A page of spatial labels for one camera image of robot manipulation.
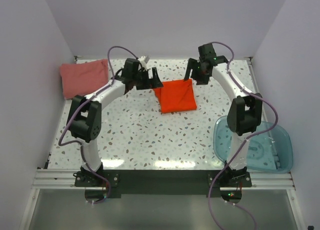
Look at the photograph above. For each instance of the aluminium frame rail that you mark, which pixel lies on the aluminium frame rail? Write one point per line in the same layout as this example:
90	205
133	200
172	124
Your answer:
135	136

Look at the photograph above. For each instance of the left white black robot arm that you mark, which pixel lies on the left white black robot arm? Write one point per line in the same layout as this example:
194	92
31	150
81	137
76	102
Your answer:
85	116

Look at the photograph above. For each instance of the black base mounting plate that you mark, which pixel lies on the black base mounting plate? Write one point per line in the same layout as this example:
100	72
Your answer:
115	183

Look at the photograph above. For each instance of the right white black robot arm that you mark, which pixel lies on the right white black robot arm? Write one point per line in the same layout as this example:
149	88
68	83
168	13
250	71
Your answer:
244	116

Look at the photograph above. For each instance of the folded pink t shirt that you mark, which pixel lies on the folded pink t shirt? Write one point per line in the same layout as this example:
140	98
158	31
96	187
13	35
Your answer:
83	79

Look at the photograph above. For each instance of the orange t shirt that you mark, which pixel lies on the orange t shirt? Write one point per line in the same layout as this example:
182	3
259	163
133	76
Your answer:
176	96

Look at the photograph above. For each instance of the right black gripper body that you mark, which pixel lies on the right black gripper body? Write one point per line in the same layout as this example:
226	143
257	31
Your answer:
197	74

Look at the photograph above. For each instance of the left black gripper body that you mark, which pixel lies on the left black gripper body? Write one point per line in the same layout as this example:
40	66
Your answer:
142	80

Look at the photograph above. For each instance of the clear blue plastic bin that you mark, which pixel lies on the clear blue plastic bin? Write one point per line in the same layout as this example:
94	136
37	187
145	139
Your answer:
268	152

